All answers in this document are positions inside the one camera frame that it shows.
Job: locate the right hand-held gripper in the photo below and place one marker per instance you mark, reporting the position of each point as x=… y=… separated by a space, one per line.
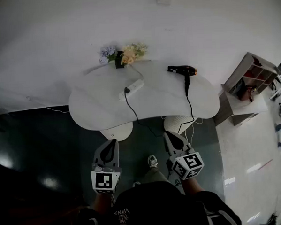
x=189 y=164

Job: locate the grey wooden shelf cabinet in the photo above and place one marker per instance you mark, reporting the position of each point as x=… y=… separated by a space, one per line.
x=247 y=85

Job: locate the person's grey trouser leg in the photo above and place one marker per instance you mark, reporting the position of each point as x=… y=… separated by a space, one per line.
x=154 y=176

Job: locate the person's right forearm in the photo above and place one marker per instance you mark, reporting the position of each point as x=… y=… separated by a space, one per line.
x=191 y=185

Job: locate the person's grey sneaker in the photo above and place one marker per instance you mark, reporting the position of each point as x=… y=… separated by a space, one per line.
x=152 y=161

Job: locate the white ribbed table pedestal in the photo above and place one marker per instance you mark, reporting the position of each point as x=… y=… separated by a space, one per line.
x=176 y=123

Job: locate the purple artificial flowers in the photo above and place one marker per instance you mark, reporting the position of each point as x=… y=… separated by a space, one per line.
x=105 y=53

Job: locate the person's black printed shirt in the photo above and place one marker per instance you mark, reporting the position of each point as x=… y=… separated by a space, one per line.
x=157 y=207

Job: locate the black flower vase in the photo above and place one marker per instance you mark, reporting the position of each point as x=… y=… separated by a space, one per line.
x=119 y=61

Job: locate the white power strip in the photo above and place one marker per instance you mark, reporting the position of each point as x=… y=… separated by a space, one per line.
x=135 y=86

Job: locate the person's left forearm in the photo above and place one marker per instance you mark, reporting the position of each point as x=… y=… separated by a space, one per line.
x=101 y=202

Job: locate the yellow artificial flowers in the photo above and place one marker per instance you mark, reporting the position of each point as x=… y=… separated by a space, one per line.
x=131 y=54

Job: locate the black orange hair dryer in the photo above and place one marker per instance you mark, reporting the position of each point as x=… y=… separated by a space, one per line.
x=183 y=69

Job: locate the dark bag in cabinet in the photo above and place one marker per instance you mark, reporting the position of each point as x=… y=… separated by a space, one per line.
x=242 y=90

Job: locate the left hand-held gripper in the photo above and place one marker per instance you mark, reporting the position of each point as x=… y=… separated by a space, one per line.
x=104 y=181

